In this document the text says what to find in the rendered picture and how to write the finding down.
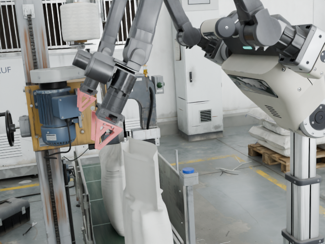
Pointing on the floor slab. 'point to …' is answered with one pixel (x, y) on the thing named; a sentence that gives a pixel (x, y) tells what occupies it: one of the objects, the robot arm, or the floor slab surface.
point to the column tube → (57, 175)
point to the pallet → (270, 159)
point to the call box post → (190, 214)
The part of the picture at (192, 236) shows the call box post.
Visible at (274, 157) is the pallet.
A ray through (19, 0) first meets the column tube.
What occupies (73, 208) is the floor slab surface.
